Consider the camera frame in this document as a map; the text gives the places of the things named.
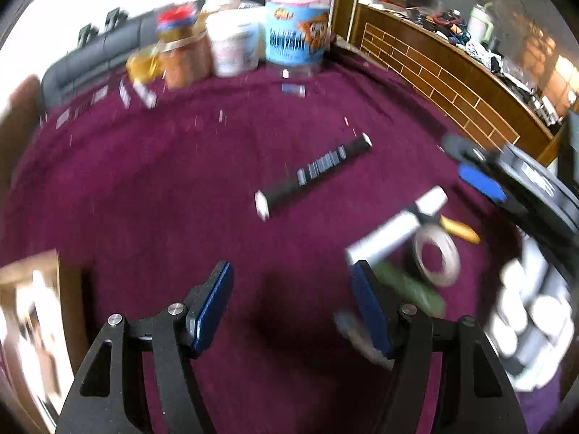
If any black electrical tape roll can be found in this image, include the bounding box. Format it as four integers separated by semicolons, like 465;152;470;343
412;224;461;288

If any white grey marker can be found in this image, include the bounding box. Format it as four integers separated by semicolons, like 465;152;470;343
345;185;448;265

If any right white gloved hand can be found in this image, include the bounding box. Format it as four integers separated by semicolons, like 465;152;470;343
485;234;574;392

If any cardboard box tray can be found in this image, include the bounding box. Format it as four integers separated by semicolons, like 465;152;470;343
1;250;88;433

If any wooden brick-pattern cabinet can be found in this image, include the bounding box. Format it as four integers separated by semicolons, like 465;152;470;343
333;0;563;166

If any maroon velvet tablecloth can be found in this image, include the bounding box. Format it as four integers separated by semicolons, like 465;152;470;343
1;50;519;433

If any pale green tumbler cup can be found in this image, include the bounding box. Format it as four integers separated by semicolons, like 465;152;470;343
467;2;495;44

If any yellow tape roll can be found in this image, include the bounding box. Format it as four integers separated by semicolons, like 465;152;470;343
126;44;163;84

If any black leather sofa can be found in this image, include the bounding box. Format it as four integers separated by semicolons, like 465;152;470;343
40;8;157;112

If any white plastic jar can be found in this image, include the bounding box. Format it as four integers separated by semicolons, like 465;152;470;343
205;8;262;77

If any orange label jar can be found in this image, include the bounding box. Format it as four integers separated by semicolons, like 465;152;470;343
156;3;212;89

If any blue cartoon label jar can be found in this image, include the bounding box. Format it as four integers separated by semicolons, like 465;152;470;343
265;0;332;80

